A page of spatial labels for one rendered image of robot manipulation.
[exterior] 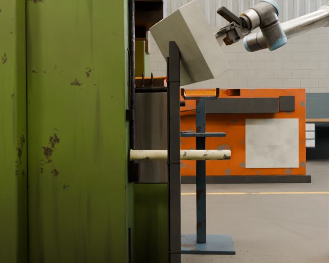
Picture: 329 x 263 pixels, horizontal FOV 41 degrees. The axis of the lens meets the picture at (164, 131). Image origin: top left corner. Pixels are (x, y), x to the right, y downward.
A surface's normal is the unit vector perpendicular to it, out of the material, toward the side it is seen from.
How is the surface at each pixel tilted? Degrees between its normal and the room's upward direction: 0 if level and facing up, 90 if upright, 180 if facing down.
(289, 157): 90
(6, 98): 90
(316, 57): 90
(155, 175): 90
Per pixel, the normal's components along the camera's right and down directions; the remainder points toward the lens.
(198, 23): 0.35, 0.00
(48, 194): -0.08, 0.01
